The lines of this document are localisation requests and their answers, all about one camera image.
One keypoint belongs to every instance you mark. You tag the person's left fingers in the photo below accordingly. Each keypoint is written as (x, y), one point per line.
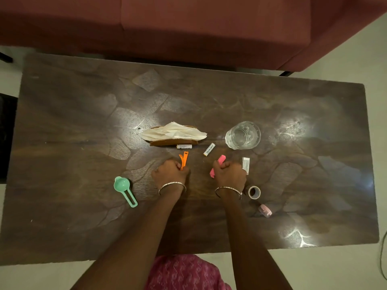
(180, 168)

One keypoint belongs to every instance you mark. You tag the clear drinking glass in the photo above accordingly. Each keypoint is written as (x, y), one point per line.
(242, 135)

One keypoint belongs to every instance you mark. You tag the person's left forearm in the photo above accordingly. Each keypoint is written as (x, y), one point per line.
(136, 241)

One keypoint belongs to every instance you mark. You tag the green plastic measuring spoon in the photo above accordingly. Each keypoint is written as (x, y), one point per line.
(124, 187)

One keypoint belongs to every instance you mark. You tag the white lip balm stick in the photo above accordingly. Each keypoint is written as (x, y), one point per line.
(209, 149)

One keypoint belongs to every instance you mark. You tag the maroon sofa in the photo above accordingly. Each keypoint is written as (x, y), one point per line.
(193, 27)

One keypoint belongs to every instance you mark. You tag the pink patterned clothing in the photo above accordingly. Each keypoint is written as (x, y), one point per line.
(185, 273)

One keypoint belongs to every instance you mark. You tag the person's right fingers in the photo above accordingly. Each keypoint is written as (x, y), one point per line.
(220, 166)

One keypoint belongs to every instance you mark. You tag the orange plastic clip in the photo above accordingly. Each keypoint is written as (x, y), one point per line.
(183, 160)

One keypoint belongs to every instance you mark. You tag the small white tube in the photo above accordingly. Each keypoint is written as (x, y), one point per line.
(184, 146)

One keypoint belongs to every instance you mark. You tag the person's left hand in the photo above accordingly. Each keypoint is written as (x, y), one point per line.
(167, 175)

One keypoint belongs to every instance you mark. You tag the clear tape roll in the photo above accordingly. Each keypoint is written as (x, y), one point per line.
(254, 192)

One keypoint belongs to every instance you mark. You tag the white paper napkins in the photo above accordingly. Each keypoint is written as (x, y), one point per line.
(174, 132)

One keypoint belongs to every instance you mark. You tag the silver left wrist bangle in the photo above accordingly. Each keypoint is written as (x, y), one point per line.
(172, 185)

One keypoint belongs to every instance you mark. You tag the person's right forearm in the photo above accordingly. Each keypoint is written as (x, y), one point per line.
(248, 238)

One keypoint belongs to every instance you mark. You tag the wooden napkin holder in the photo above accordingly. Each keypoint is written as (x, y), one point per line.
(174, 142)

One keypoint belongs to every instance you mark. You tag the silver wrist bangle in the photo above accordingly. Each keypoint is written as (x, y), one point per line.
(172, 185)
(228, 190)

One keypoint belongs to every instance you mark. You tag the silver right wrist bangle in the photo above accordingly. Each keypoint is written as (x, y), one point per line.
(228, 190)

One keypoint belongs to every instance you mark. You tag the white eraser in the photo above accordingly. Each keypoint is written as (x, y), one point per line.
(245, 165)

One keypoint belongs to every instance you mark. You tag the dark furniture piece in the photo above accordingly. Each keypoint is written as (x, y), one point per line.
(6, 135)

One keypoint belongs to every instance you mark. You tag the person's right hand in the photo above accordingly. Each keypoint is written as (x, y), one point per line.
(230, 175)

